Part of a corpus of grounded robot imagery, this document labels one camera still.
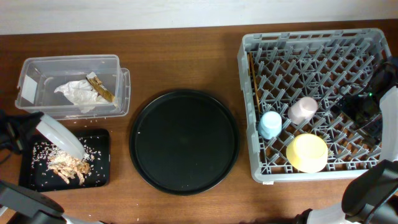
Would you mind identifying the grey dishwasher rack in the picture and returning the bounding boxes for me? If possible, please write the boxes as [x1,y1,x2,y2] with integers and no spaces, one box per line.
[237,29,392,185]

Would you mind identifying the grey plate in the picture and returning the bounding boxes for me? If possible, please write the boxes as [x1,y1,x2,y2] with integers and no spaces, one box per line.
[36,114,85,160]

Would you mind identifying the gold foil wrapper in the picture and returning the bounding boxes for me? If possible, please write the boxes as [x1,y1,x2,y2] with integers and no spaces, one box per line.
[86,72,115,103]

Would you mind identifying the light blue cup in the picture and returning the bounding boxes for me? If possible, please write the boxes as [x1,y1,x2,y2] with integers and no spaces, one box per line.
[257,111,282,140]

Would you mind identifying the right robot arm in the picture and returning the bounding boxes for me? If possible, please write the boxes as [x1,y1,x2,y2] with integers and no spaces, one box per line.
[294,57,397,223]

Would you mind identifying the pink cup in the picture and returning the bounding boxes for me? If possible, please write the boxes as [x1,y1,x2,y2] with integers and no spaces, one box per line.
[287,96,318,124]

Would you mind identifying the food scraps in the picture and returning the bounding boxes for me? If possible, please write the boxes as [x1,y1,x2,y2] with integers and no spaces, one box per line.
[30,138,103,186]

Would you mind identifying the black rectangular tray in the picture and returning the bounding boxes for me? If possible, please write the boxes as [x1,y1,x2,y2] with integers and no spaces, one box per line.
[19,129,111,192]

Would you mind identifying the round black serving tray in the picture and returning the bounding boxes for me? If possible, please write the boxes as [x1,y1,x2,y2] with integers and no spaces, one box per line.
[129,90,240,195]

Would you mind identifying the wooden chopstick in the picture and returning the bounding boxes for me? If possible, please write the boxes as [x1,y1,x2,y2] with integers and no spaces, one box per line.
[249,52,261,113]

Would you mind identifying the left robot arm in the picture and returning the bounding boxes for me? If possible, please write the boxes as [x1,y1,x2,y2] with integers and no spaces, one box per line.
[1,110,95,224]

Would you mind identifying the yellow bowl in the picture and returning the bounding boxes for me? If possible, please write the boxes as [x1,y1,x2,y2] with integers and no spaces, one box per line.
[286,134,328,173]

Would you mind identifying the white tissue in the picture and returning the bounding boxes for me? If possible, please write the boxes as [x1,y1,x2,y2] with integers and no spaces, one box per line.
[54,80,109,113]

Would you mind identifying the clear plastic waste bin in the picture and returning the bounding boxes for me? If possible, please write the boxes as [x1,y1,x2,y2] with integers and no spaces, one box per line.
[15,55,131,120]

